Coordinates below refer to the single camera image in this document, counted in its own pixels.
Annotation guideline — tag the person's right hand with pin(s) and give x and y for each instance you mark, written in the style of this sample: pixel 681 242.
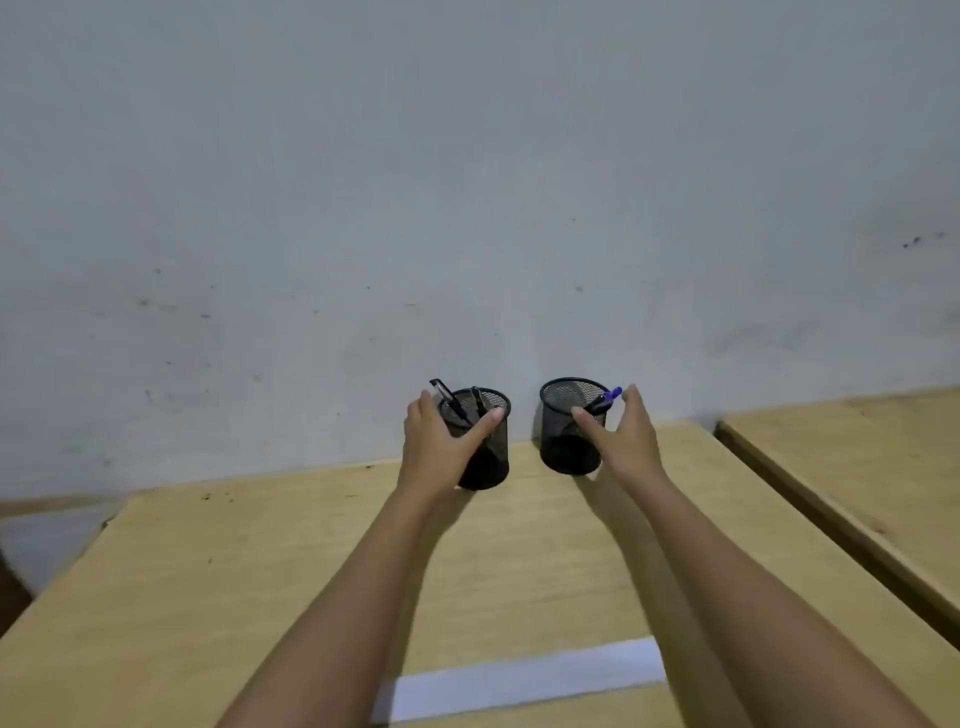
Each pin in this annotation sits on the person's right hand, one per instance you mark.
pixel 634 450

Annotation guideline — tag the person's left hand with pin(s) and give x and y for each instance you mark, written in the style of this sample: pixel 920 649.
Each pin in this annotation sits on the person's left hand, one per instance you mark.
pixel 431 450

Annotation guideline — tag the blue pen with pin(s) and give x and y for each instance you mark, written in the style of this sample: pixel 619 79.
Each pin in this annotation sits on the blue pen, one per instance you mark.
pixel 613 393

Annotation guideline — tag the black mesh cup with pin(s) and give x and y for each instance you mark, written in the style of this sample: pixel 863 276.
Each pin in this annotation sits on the black mesh cup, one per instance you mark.
pixel 491 465
pixel 562 450

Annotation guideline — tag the white paper strip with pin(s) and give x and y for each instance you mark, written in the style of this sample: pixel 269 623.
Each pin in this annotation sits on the white paper strip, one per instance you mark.
pixel 525 679

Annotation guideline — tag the person's right forearm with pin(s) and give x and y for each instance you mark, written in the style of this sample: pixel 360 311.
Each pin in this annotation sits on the person's right forearm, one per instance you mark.
pixel 750 622

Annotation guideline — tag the person's left forearm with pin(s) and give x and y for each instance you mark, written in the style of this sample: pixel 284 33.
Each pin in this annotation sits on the person's left forearm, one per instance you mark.
pixel 337 615

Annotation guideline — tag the light wooden side table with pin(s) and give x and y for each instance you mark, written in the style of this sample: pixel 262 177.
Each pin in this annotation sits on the light wooden side table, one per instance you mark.
pixel 862 465

